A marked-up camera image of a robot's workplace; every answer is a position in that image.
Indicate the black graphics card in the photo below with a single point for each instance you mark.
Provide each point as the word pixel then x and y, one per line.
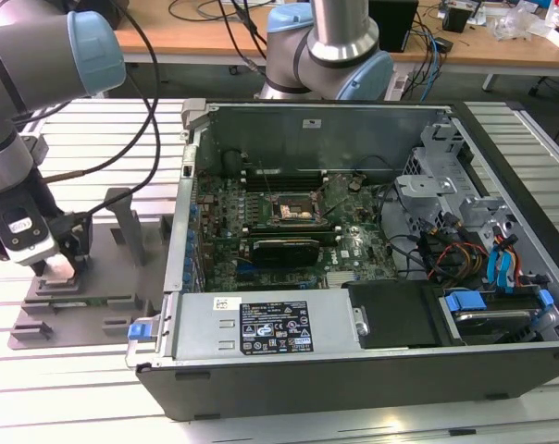
pixel 284 252

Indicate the black power adapter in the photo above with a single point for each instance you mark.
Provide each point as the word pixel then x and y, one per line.
pixel 444 45

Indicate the silver chipset heatsink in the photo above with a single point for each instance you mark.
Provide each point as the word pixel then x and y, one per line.
pixel 342 277

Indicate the large black box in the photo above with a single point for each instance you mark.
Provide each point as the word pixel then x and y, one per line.
pixel 118 14

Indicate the hard disk in blue carrier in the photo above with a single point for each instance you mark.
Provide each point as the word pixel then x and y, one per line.
pixel 467 301

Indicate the gray metal disk bay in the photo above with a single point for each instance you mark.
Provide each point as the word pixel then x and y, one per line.
pixel 418 189

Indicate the black RAM slot row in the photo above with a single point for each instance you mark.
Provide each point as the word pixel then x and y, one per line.
pixel 279 180
pixel 326 233

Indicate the round coin battery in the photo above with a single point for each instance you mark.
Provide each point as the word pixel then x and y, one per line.
pixel 356 185

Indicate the gray case latch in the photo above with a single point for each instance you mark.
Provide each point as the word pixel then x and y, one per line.
pixel 194 111

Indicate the gray power supply unit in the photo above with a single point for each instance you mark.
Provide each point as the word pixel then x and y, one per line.
pixel 201 324

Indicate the small black box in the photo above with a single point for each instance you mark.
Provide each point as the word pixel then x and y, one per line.
pixel 457 20

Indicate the black open PC case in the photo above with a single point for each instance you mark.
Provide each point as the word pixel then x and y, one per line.
pixel 307 388

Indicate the clear plastic bags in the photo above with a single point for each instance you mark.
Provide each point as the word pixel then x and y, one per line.
pixel 515 20

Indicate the silver CPU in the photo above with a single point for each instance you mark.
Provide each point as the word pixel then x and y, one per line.
pixel 59 268

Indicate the wooden desk white frame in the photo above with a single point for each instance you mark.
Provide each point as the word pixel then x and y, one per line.
pixel 191 41
pixel 492 53

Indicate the green motherboard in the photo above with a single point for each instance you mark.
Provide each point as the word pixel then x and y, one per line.
pixel 367 250

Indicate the gray parts rack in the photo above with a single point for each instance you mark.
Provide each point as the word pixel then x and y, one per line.
pixel 99 277

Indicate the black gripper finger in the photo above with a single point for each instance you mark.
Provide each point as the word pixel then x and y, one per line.
pixel 40 269
pixel 76 236

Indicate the CPU socket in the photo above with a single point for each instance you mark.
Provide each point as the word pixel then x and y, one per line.
pixel 291 210

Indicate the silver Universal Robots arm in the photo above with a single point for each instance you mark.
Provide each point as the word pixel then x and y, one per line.
pixel 29 55

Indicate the blue release tab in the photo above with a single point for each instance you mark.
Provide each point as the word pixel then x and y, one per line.
pixel 138 331

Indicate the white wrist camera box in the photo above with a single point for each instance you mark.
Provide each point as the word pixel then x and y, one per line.
pixel 29 250

